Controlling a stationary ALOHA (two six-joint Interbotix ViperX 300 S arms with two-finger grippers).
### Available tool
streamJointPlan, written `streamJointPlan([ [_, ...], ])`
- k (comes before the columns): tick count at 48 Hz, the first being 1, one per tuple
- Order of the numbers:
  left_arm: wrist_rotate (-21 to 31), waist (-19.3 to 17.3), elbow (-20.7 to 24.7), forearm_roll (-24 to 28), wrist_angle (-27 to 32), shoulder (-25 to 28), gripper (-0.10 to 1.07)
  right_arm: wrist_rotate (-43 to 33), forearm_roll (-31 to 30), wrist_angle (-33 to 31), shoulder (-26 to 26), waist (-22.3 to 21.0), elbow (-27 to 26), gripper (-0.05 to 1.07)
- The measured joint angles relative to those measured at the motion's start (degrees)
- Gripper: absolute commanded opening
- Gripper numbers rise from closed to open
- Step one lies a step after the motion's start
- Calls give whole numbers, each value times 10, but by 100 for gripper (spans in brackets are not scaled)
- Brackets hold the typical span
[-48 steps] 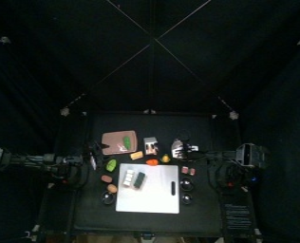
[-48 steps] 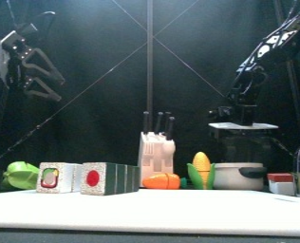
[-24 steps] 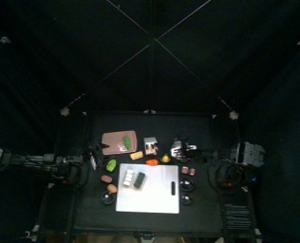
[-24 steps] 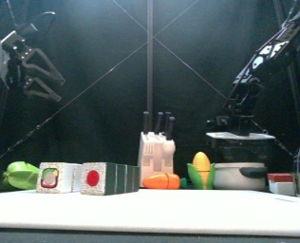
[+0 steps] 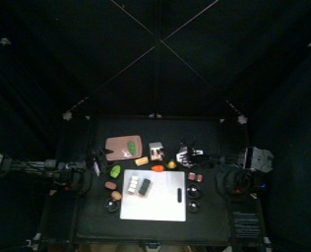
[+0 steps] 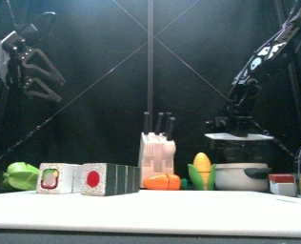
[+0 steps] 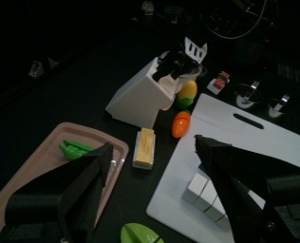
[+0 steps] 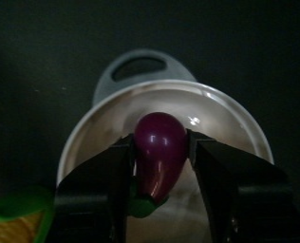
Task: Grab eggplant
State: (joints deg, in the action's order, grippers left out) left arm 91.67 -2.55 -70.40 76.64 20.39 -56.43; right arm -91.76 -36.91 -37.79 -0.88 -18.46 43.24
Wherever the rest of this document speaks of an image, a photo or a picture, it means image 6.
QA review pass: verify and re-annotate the yellow toy corn cob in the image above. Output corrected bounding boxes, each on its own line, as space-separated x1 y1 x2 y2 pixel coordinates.
186 152 218 192

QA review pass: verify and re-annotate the white toy pot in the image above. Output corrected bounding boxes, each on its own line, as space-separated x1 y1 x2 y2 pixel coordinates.
213 162 274 193

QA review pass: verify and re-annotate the red and white toy box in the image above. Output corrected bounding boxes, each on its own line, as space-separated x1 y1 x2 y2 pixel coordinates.
268 173 298 197

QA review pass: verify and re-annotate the white toy knife block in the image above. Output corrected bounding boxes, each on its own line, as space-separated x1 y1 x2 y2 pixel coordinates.
138 132 178 189

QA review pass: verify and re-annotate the orange toy carrot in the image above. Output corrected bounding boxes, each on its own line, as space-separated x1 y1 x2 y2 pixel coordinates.
142 173 189 192

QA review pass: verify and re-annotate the white cutting board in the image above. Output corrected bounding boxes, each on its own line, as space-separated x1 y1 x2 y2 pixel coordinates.
0 189 301 240

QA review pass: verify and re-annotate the green striped toy sushi roll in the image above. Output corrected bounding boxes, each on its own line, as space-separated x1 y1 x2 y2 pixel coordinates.
80 162 144 197

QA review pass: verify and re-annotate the green toy lettuce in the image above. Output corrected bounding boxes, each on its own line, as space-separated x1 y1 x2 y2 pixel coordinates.
2 161 42 192

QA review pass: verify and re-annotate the white toy sushi roll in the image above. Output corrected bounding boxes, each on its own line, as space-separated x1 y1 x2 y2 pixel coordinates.
36 162 85 195

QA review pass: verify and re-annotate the thin diagonal brace wire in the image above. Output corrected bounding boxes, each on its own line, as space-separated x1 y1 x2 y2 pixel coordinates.
0 0 202 168
113 0 301 174

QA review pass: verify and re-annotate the black cable loop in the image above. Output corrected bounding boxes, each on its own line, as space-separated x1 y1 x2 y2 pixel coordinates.
17 10 58 36

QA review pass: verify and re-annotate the black toy knife handle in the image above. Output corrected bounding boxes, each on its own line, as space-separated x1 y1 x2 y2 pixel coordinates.
164 112 173 135
154 112 165 135
142 111 152 135
168 116 178 141

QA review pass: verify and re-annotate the grey vertical frame pole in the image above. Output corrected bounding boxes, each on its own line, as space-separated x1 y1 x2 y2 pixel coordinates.
148 0 156 134

